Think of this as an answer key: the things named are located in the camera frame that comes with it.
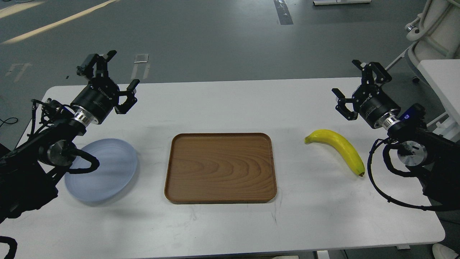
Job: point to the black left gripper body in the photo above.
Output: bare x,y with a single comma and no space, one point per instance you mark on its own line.
99,97

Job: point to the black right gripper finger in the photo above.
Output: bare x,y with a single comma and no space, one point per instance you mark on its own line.
341,105
372,74

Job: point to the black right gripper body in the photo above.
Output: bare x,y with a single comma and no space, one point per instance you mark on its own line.
372,103

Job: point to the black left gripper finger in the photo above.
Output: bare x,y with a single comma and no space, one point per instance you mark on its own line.
130,98
95,69

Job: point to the light blue round plate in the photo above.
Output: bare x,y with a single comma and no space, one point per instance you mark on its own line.
118,163

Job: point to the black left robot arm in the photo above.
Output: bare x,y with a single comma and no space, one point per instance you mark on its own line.
29,173

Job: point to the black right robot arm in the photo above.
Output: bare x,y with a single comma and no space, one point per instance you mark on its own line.
410,150

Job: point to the yellow banana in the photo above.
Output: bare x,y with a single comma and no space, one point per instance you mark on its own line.
347,151

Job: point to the white side table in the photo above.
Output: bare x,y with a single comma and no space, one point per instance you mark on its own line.
443,75

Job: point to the white machine base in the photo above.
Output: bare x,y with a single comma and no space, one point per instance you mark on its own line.
434,34

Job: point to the brown wooden tray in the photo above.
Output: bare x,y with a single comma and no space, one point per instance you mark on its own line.
221,168

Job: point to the white shoe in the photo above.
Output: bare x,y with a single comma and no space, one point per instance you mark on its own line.
440,251

